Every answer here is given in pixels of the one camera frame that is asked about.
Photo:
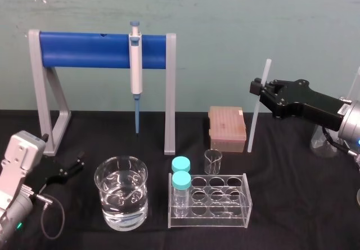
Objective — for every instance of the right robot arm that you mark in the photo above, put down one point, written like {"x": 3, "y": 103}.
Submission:
{"x": 350, "y": 117}

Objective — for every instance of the small empty glass beaker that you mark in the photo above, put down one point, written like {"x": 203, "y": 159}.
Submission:
{"x": 213, "y": 162}

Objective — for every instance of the clear glass conical flask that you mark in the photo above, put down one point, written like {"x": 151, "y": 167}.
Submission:
{"x": 320, "y": 146}

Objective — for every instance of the grey pipette stand, blue bar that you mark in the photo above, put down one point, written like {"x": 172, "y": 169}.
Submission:
{"x": 84, "y": 50}

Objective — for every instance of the white and blue pipette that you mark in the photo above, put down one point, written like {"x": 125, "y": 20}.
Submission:
{"x": 135, "y": 64}

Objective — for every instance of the translucent brown pipette tip box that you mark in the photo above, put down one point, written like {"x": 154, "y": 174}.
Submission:
{"x": 226, "y": 126}

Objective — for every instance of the pale round dish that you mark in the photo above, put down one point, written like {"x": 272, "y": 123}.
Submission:
{"x": 358, "y": 198}

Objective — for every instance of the large glass beaker with water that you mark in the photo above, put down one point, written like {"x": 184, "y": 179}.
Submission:
{"x": 121, "y": 193}

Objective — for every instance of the clear tube with teal cap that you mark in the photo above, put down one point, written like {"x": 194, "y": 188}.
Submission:
{"x": 181, "y": 181}
{"x": 180, "y": 164}

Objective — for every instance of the black table cloth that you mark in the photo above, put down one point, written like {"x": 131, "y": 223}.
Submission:
{"x": 281, "y": 205}

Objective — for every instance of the white translucent stirring rod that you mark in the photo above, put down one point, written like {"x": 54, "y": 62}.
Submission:
{"x": 254, "y": 123}

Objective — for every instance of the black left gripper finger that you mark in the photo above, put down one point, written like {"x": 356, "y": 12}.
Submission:
{"x": 80, "y": 158}
{"x": 73, "y": 171}

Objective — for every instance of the clear acrylic tube rack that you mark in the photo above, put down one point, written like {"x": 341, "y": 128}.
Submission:
{"x": 219, "y": 202}

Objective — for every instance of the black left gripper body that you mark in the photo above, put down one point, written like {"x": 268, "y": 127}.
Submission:
{"x": 54, "y": 169}

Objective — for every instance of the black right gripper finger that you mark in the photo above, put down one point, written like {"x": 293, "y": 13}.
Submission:
{"x": 268, "y": 99}
{"x": 274, "y": 83}

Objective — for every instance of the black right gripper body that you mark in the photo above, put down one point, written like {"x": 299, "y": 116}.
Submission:
{"x": 309, "y": 103}

